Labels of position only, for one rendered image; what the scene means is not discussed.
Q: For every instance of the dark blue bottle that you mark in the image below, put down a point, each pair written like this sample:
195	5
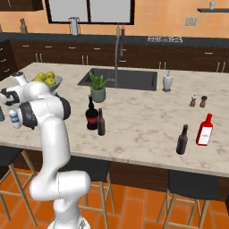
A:
1	115

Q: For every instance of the wooden knife block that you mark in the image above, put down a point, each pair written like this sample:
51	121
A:
23	27

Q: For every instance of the dark-topped pepper shaker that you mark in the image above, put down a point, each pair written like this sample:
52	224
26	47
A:
203	102

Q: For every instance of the white cup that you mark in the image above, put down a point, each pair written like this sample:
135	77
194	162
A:
212	5

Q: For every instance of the red bottle white label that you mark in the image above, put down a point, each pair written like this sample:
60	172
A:
205	131

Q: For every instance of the grey wall socket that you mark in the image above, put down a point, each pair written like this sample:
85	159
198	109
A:
190	21

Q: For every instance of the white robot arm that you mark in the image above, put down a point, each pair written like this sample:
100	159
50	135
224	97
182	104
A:
53	143

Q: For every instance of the white soap dispenser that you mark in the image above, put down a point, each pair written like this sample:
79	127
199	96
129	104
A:
167	81

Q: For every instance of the grey tall tap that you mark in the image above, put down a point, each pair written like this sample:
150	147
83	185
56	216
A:
116	59

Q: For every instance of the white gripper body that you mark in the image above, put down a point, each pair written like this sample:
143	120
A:
2	99

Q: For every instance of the black bottle red label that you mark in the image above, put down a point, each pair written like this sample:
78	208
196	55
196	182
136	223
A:
91	117

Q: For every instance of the dark brown glass bottle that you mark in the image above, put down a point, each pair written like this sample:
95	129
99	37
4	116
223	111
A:
182	141
101	123

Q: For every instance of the black-framed window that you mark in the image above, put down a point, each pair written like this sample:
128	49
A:
89	10

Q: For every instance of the green plant in pot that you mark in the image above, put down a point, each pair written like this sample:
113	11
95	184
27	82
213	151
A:
98	92

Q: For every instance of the white plastic bottle blue label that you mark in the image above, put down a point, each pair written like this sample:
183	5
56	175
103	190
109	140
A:
15	119

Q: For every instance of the white-topped salt shaker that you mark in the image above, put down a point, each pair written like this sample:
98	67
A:
193	101

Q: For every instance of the black-seated wooden stool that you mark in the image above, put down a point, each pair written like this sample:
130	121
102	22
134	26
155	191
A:
9	155
190	184
95	170

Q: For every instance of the dark wall shelf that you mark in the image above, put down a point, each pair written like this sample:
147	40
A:
213	10

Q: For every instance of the dark wooden drawer unit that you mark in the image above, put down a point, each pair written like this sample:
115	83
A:
5	59

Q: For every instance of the yellow-green apple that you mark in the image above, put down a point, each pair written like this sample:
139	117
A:
40	75
51	82
50	74
37	79

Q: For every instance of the white electric kettle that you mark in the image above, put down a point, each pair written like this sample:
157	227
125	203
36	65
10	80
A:
74	26

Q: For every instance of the grey fruit bowl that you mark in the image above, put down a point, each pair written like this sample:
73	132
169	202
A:
57	82

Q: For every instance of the tan bottle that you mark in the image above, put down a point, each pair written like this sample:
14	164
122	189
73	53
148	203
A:
118	30

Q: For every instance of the dark sink basin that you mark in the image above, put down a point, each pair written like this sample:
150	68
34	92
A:
134	79

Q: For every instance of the dark wooden cupboard run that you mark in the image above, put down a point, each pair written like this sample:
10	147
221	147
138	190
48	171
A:
140	56

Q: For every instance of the hob with white grates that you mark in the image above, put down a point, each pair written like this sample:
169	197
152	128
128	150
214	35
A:
165	38

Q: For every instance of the dark wooden wall cupboard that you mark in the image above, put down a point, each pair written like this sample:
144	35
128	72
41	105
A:
21	4

